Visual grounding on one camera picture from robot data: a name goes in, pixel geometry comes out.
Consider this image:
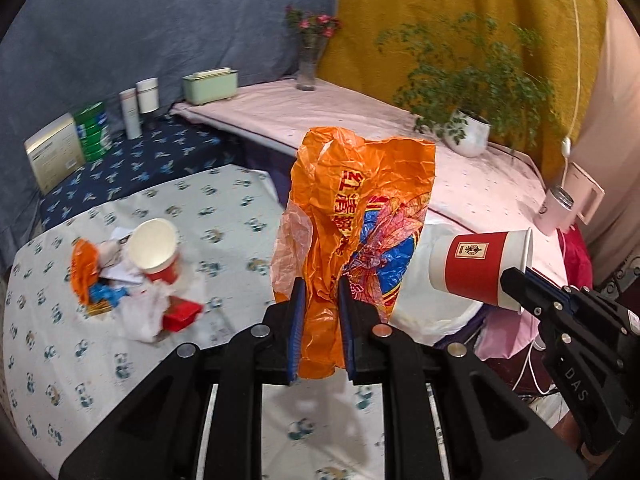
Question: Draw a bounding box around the red white paper cup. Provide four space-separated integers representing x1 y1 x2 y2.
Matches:
428 229 534 312

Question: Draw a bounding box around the orange plastic snack bag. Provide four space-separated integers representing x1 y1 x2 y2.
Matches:
270 127 436 379

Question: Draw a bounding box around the small red box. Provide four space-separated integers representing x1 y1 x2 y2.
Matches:
162 296 203 333

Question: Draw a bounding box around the white tissue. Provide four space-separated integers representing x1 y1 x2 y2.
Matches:
98 274 178 342

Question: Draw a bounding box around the white paper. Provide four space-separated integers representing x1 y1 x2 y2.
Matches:
99 226 143 285

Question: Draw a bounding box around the small gold dark packet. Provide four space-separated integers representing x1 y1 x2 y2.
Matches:
85 300 113 316

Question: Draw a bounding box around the blue wrapper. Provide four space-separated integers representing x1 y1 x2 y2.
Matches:
89 283 129 308

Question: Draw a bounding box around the small orange wrapper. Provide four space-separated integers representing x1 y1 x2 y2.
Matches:
70 238 100 306

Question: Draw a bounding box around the white lined trash bin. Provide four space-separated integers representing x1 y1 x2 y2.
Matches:
389 222 494 348

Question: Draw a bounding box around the pink tumbler with lid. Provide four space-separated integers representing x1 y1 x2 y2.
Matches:
534 185 574 236

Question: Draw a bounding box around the pink tablecloth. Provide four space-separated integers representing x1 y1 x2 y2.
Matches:
169 77 569 286

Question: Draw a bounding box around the pink panel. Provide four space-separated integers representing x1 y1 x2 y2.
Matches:
563 162 605 226

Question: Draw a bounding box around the green plant in white pot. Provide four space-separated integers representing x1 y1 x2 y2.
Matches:
376 12 559 150

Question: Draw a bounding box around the navy floral cloth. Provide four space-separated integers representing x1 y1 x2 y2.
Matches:
40 117 246 230

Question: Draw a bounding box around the panda print tablecloth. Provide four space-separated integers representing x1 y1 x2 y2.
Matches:
2 162 452 480

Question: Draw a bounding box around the mint green tissue box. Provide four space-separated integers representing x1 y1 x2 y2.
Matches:
182 67 238 105

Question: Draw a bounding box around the white jar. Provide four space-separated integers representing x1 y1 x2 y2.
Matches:
136 77 160 114

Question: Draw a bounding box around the white slim bottle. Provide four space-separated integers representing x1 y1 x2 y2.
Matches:
119 88 142 140

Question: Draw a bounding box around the mustard yellow backdrop cloth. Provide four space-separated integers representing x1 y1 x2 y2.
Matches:
316 0 609 187

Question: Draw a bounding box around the green can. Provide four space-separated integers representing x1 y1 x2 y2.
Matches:
73 102 112 162

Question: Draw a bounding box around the glass vase with pink flowers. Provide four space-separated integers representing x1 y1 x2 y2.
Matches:
285 6 341 91

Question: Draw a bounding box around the beige cardboard box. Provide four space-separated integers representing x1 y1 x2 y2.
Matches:
24 113 85 195

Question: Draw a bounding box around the blue backdrop cloth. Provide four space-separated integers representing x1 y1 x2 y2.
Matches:
1 0 336 266

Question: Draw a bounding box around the white power cable with switch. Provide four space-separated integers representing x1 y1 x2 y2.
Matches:
560 0 586 191

